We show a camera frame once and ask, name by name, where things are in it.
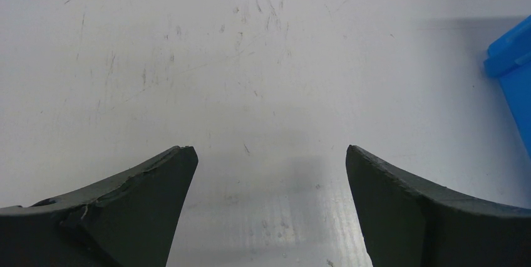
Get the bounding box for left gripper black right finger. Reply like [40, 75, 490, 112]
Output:
[346, 145, 530, 266]

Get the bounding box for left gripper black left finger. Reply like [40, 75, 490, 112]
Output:
[1, 146, 198, 266]

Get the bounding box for blue plastic bin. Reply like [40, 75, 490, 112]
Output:
[483, 17, 530, 153]

